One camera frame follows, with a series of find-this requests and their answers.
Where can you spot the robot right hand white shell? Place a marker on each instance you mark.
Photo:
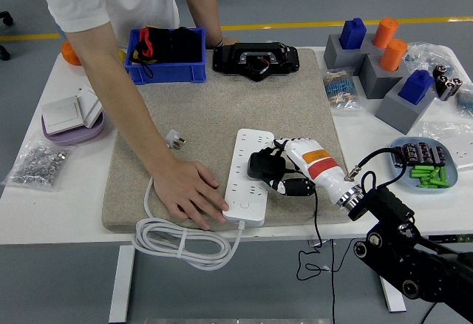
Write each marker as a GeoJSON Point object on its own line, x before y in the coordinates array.
{"type": "Point", "coordinates": [321, 168]}

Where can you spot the person's left hand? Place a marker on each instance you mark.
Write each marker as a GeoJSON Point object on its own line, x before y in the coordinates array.
{"type": "Point", "coordinates": [229, 41]}

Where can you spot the person's right hand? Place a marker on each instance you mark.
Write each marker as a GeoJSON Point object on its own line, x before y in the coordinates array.
{"type": "Point", "coordinates": [184, 191]}

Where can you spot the person's right forearm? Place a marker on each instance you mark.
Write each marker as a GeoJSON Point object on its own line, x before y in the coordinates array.
{"type": "Point", "coordinates": [122, 94]}

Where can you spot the person's left forearm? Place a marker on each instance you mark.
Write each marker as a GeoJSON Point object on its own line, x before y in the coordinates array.
{"type": "Point", "coordinates": [201, 6]}

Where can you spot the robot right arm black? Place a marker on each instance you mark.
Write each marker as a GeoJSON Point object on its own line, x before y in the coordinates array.
{"type": "Point", "coordinates": [388, 205]}

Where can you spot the black wristband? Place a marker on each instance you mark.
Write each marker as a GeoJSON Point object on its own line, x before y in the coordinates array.
{"type": "Point", "coordinates": [218, 42]}

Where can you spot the black device housing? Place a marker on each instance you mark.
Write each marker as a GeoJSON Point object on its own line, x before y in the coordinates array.
{"type": "Point", "coordinates": [229, 57]}

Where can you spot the grey-brown mat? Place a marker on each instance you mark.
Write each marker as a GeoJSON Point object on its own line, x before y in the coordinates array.
{"type": "Point", "coordinates": [221, 109]}

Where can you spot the blue plastic bin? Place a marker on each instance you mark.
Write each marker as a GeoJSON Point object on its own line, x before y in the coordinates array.
{"type": "Point", "coordinates": [166, 72]}

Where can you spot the metal hook under table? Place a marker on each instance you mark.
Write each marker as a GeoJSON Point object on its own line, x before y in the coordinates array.
{"type": "Point", "coordinates": [314, 243]}

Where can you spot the black cylindrical capacitor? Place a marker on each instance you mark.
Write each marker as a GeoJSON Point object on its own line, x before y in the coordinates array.
{"type": "Point", "coordinates": [411, 153]}
{"type": "Point", "coordinates": [439, 155]}
{"type": "Point", "coordinates": [424, 152]}
{"type": "Point", "coordinates": [398, 157]}

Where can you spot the clear bag of resistors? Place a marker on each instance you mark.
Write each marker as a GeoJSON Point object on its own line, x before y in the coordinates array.
{"type": "Point", "coordinates": [340, 89]}

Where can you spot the light blue dish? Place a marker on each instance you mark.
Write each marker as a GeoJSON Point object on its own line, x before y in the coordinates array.
{"type": "Point", "coordinates": [404, 181]}

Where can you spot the grey socket block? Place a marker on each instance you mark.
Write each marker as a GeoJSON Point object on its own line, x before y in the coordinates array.
{"type": "Point", "coordinates": [397, 111]}
{"type": "Point", "coordinates": [375, 80]}
{"type": "Point", "coordinates": [334, 55]}

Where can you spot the pile of green cells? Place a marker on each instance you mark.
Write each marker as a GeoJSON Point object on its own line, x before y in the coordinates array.
{"type": "Point", "coordinates": [428, 176]}

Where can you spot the white table leg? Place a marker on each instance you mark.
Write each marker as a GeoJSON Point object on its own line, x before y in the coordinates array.
{"type": "Point", "coordinates": [395, 298]}
{"type": "Point", "coordinates": [122, 283]}

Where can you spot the purple tray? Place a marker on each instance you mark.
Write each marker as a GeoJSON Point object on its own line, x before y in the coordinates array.
{"type": "Point", "coordinates": [74, 137]}

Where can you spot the blue square peg block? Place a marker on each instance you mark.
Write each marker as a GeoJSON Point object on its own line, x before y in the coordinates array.
{"type": "Point", "coordinates": [415, 86]}
{"type": "Point", "coordinates": [353, 33]}

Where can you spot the orange cylinder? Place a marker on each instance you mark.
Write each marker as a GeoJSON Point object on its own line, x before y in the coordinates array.
{"type": "Point", "coordinates": [384, 32]}
{"type": "Point", "coordinates": [393, 54]}

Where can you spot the clear bag of metal nuts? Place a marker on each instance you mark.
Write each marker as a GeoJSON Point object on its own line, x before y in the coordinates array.
{"type": "Point", "coordinates": [37, 163]}

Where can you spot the clear bag of small parts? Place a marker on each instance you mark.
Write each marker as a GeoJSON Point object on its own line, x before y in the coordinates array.
{"type": "Point", "coordinates": [425, 52]}

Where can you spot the black table control panel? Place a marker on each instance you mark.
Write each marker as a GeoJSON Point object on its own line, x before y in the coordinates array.
{"type": "Point", "coordinates": [462, 239]}

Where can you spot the orange fruit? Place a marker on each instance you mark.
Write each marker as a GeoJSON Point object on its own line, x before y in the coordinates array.
{"type": "Point", "coordinates": [68, 54]}

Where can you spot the black chair base wheels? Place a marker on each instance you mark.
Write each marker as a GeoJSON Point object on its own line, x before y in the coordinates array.
{"type": "Point", "coordinates": [5, 19]}

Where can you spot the white wall switch panel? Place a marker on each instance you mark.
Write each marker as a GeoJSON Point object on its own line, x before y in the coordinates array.
{"type": "Point", "coordinates": [88, 106]}
{"type": "Point", "coordinates": [61, 115]}

